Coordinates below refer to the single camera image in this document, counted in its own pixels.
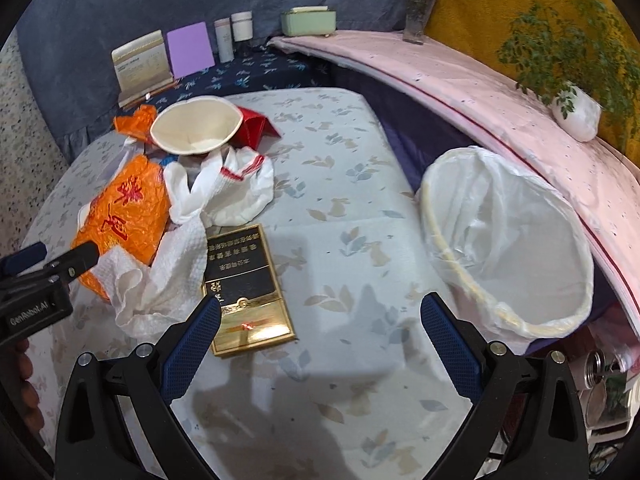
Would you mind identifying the white glove red trim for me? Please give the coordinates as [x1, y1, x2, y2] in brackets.
[163, 146, 274, 228]

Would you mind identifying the white lined trash bin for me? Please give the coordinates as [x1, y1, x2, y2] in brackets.
[420, 146, 594, 353]

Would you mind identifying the person's left hand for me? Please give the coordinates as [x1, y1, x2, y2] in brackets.
[1, 339, 44, 437]

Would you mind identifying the cups clutter under shelf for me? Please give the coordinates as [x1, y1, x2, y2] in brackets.
[570, 304, 639, 479]

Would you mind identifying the large orange plastic bag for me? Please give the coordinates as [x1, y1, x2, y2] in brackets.
[70, 154, 173, 302]

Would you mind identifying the white paper towel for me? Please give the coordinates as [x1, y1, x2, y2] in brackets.
[91, 217, 207, 342]

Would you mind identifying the small orange plastic wrapper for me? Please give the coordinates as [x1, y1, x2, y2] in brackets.
[113, 104, 157, 144]

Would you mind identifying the light floral tablecloth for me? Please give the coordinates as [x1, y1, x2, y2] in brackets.
[22, 86, 511, 480]

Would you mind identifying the black gold cigarette box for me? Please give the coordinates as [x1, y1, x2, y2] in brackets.
[203, 224, 296, 358]

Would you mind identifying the white paper bowl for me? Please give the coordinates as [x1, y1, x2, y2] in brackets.
[150, 96, 243, 155]

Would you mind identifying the purple notebook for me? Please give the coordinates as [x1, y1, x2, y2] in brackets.
[166, 22, 215, 79]

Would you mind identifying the blue grey fabric backdrop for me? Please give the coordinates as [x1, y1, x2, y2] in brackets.
[16, 0, 406, 162]

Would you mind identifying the navy floral cloth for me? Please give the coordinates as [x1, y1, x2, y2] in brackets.
[117, 47, 332, 112]

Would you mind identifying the tall white bottle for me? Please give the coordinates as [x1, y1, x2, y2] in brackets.
[214, 18, 234, 63]

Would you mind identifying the white jar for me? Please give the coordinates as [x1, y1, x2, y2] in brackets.
[230, 11, 254, 42]

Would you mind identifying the pink cloth covered shelf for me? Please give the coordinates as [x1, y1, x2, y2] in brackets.
[270, 30, 640, 327]

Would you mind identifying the green tissue box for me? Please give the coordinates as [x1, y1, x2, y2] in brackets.
[281, 6, 336, 37]

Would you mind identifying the green plant white pot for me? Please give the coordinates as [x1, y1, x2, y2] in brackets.
[497, 0, 639, 148]

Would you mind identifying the yellow fabric backdrop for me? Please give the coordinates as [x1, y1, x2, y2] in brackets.
[424, 0, 640, 154]

